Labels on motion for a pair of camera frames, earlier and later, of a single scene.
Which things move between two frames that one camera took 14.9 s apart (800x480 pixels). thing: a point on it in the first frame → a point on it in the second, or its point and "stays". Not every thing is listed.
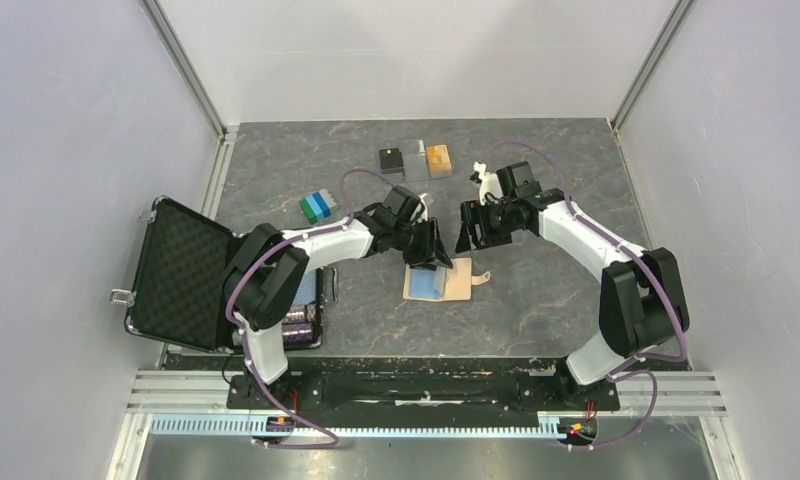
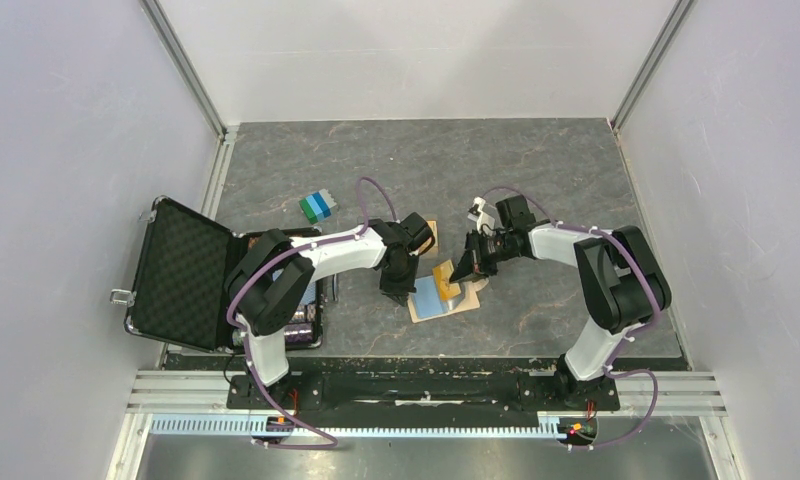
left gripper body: x=419 y=245 → x=394 y=279
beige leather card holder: x=443 y=283 → x=472 y=302
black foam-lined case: x=177 y=289 stays
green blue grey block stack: x=317 y=206 stays
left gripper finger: x=431 y=264 → x=399 y=296
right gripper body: x=496 y=222 → x=487 y=251
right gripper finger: x=465 y=242 → x=465 y=271
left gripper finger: x=439 y=247 → x=410 y=278
